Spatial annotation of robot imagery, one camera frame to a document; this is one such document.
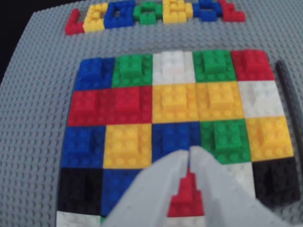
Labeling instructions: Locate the yellow brick cube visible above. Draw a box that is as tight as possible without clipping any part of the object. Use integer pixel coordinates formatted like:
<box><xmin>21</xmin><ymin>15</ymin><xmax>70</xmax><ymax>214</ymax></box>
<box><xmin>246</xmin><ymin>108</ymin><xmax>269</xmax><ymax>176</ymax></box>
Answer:
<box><xmin>195</xmin><ymin>81</ymin><xmax>245</xmax><ymax>122</ymax></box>
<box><xmin>103</xmin><ymin>122</ymin><xmax>153</xmax><ymax>170</ymax></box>
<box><xmin>245</xmin><ymin>116</ymin><xmax>296</xmax><ymax>163</ymax></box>
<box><xmin>151</xmin><ymin>83</ymin><xmax>199</xmax><ymax>124</ymax></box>

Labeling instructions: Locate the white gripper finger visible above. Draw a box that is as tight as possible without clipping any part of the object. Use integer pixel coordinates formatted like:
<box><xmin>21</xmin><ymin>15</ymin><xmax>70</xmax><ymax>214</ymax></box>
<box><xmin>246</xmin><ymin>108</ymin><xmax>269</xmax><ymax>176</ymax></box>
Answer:
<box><xmin>103</xmin><ymin>148</ymin><xmax>190</xmax><ymax>227</ymax></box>
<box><xmin>188</xmin><ymin>146</ymin><xmax>294</xmax><ymax>227</ymax></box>

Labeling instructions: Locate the blue brick cube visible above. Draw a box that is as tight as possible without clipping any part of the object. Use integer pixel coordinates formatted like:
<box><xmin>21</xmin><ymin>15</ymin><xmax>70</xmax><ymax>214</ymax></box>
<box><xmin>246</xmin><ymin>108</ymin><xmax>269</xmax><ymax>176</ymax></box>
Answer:
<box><xmin>60</xmin><ymin>125</ymin><xmax>107</xmax><ymax>170</ymax></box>
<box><xmin>151</xmin><ymin>121</ymin><xmax>202</xmax><ymax>167</ymax></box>
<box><xmin>74</xmin><ymin>57</ymin><xmax>116</xmax><ymax>92</ymax></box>
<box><xmin>101</xmin><ymin>168</ymin><xmax>152</xmax><ymax>217</ymax></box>

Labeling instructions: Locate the green brick letter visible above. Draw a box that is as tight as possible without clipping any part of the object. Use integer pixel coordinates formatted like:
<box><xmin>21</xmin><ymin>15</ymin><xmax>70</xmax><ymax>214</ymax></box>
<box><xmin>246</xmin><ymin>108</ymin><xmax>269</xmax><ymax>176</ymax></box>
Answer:
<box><xmin>132</xmin><ymin>4</ymin><xmax>164</xmax><ymax>26</ymax></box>

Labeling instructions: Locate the dark grey brick strip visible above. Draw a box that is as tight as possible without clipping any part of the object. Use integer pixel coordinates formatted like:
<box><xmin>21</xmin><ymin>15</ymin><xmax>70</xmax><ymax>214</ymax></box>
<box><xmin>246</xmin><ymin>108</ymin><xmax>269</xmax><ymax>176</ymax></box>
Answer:
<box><xmin>275</xmin><ymin>60</ymin><xmax>299</xmax><ymax>157</ymax></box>

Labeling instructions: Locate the red brick letter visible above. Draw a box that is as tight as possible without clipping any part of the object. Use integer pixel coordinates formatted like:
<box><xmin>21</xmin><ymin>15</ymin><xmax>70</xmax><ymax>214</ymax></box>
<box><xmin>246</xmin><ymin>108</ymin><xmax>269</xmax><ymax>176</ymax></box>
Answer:
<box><xmin>65</xmin><ymin>8</ymin><xmax>85</xmax><ymax>36</ymax></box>
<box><xmin>218</xmin><ymin>0</ymin><xmax>247</xmax><ymax>23</ymax></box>

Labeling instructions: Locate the blue brick letter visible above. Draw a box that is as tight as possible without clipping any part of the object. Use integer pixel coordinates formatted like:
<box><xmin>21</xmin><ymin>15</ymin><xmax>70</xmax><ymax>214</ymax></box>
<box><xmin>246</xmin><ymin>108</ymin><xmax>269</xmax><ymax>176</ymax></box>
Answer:
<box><xmin>191</xmin><ymin>0</ymin><xmax>225</xmax><ymax>23</ymax></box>
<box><xmin>103</xmin><ymin>0</ymin><xmax>137</xmax><ymax>29</ymax></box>

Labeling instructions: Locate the white brick cube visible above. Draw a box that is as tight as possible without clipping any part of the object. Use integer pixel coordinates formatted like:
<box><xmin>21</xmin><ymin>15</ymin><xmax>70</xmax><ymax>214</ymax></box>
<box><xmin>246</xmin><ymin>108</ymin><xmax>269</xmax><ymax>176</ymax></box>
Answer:
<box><xmin>152</xmin><ymin>51</ymin><xmax>196</xmax><ymax>86</ymax></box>
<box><xmin>222</xmin><ymin>162</ymin><xmax>257</xmax><ymax>200</ymax></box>
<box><xmin>237</xmin><ymin>79</ymin><xmax>287</xmax><ymax>119</ymax></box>
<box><xmin>55</xmin><ymin>210</ymin><xmax>103</xmax><ymax>227</ymax></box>
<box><xmin>163</xmin><ymin>215</ymin><xmax>209</xmax><ymax>227</ymax></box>

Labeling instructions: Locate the red brick cube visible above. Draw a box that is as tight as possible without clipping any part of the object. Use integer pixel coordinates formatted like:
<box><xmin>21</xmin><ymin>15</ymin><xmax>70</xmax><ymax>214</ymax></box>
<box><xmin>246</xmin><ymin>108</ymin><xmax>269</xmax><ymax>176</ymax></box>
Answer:
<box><xmin>67</xmin><ymin>89</ymin><xmax>109</xmax><ymax>127</ymax></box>
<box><xmin>231</xmin><ymin>49</ymin><xmax>276</xmax><ymax>83</ymax></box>
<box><xmin>167</xmin><ymin>165</ymin><xmax>205</xmax><ymax>218</ymax></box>
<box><xmin>105</xmin><ymin>85</ymin><xmax>153</xmax><ymax>125</ymax></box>

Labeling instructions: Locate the yellow brick letter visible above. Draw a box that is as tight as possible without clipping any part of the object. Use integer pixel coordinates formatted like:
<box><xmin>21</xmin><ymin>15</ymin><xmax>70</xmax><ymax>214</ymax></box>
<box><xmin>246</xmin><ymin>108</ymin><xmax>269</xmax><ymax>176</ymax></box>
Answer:
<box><xmin>162</xmin><ymin>0</ymin><xmax>194</xmax><ymax>25</ymax></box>
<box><xmin>82</xmin><ymin>3</ymin><xmax>110</xmax><ymax>33</ymax></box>

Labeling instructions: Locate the grey studded baseplate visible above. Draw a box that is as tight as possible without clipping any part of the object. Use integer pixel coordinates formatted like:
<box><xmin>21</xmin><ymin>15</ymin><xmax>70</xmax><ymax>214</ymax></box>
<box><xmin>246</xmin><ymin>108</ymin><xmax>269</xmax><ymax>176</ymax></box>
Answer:
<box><xmin>0</xmin><ymin>0</ymin><xmax>303</xmax><ymax>227</ymax></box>

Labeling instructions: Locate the black brick cube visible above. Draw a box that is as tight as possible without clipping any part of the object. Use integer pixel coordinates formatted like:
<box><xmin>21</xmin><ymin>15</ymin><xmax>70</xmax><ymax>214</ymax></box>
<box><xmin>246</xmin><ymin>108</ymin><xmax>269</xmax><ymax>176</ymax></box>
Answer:
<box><xmin>56</xmin><ymin>166</ymin><xmax>105</xmax><ymax>216</ymax></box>
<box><xmin>251</xmin><ymin>156</ymin><xmax>303</xmax><ymax>207</ymax></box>

